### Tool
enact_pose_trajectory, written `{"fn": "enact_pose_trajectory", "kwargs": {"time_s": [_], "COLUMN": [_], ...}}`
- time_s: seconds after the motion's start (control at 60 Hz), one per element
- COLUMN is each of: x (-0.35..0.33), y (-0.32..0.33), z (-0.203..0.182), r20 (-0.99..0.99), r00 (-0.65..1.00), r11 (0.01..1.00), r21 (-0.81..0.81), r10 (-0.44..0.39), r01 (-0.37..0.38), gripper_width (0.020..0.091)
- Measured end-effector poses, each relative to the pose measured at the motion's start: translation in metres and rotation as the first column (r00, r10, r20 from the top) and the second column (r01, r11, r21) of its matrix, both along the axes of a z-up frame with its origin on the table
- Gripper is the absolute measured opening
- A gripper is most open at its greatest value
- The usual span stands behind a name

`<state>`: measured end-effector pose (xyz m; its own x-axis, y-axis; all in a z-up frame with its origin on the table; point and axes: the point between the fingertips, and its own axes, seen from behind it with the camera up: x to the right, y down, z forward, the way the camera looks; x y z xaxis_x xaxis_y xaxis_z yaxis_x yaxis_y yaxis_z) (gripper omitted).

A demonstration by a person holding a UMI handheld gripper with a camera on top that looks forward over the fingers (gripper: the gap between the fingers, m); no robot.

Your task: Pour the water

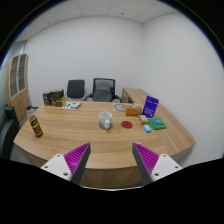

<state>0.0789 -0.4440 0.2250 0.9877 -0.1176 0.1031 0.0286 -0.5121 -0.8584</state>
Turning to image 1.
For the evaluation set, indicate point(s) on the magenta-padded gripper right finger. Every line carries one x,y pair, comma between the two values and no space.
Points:
146,159

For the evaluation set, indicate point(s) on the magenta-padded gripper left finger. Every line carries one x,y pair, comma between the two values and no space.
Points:
77,159

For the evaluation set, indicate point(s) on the clear bottle with brown label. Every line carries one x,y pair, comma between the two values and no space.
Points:
36,126

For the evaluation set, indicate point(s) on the small light blue packet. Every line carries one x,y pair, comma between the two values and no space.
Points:
147,128

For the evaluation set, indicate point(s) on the green snack packet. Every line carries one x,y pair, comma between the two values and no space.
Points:
156,122

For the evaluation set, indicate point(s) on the flat round red coaster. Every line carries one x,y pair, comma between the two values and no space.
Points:
126,124

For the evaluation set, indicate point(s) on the small white and yellow box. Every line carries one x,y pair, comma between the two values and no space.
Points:
143,119

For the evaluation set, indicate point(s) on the white mug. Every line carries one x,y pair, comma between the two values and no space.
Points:
104,118

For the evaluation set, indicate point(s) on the orange box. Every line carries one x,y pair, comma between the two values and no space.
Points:
133,110

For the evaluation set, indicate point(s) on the purple standing pouch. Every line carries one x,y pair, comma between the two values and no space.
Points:
150,106

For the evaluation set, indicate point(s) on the white and green leaflet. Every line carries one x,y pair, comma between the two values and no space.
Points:
71,105

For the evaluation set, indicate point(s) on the tan cardboard box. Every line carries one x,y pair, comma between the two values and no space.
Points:
62,102

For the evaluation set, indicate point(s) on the round grey patterned disc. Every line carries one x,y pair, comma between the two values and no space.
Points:
119,107

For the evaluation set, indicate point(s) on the large dark brown box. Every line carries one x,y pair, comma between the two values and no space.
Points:
57,94

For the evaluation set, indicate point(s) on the black office chair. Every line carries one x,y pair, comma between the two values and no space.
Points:
75,88

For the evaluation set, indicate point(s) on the grey mesh office chair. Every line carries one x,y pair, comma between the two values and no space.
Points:
103,90

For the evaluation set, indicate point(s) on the black leather sofa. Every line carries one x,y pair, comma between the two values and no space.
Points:
6,133

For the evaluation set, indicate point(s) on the wooden cabinet with glass doors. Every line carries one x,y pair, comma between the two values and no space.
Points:
20,100

